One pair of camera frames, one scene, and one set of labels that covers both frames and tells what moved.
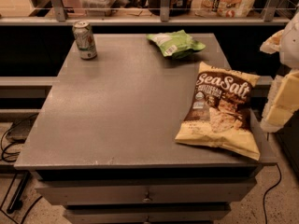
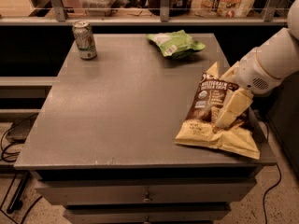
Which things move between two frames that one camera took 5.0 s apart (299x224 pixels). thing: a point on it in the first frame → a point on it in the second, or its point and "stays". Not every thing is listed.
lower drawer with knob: [147, 214] stays
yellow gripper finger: [272, 45] → [249, 73]
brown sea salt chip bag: [220, 112] stays
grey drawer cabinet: [102, 142] stays
